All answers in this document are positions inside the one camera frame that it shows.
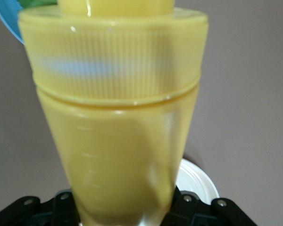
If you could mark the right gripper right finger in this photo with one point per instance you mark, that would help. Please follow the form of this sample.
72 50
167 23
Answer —
191 212

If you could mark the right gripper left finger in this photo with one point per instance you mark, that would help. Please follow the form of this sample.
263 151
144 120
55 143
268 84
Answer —
59 212

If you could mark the yellow squeeze bottle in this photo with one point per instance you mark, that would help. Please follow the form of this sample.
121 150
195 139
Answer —
118 117

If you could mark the green lettuce leaf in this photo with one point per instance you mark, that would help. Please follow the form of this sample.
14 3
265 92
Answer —
33 2

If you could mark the beige round plate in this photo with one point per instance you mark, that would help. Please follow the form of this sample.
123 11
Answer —
198 181

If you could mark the blue round plate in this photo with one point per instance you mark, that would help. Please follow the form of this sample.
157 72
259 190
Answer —
4 14

